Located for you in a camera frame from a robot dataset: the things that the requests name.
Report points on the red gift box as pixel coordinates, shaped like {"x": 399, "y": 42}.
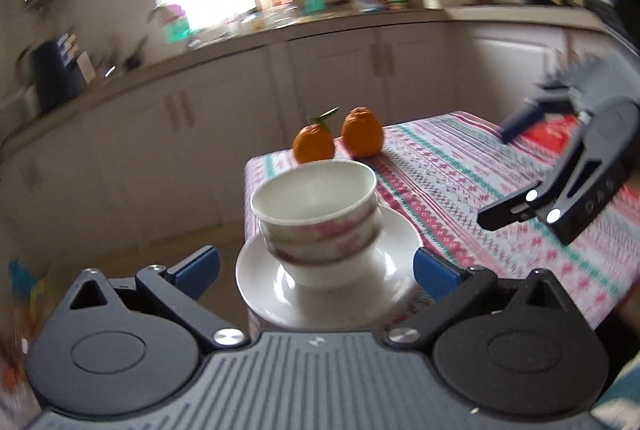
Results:
{"x": 550, "y": 132}

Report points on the green dish soap bottle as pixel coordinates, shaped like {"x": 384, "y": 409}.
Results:
{"x": 175, "y": 27}

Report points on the orange with green leaf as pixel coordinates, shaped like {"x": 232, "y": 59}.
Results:
{"x": 312, "y": 145}

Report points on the white kitchen cabinet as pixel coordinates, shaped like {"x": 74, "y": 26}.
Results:
{"x": 210, "y": 120}

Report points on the patterned red green tablecloth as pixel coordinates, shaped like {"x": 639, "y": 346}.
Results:
{"x": 450, "y": 170}

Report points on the orange without leaf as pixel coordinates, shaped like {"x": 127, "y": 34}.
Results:
{"x": 362, "y": 135}

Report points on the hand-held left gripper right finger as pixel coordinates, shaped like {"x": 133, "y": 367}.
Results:
{"x": 432, "y": 270}

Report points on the stained white plate fruit print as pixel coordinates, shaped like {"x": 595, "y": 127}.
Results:
{"x": 395, "y": 240}

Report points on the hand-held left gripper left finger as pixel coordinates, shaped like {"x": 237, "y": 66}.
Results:
{"x": 197, "y": 270}

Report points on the beige kitchen countertop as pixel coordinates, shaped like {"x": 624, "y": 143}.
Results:
{"x": 350, "y": 21}

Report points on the blue plastic bottle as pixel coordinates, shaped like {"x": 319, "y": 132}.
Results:
{"x": 19, "y": 275}

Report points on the white rectangular tray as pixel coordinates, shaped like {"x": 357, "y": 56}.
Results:
{"x": 447, "y": 0}

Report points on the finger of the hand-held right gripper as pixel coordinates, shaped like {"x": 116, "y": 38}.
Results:
{"x": 515, "y": 122}
{"x": 505, "y": 212}

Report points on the black air fryer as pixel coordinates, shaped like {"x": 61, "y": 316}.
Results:
{"x": 57, "y": 75}

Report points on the white bowl with pink flowers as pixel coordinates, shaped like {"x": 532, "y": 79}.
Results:
{"x": 310, "y": 190}
{"x": 325, "y": 272}
{"x": 325, "y": 244}

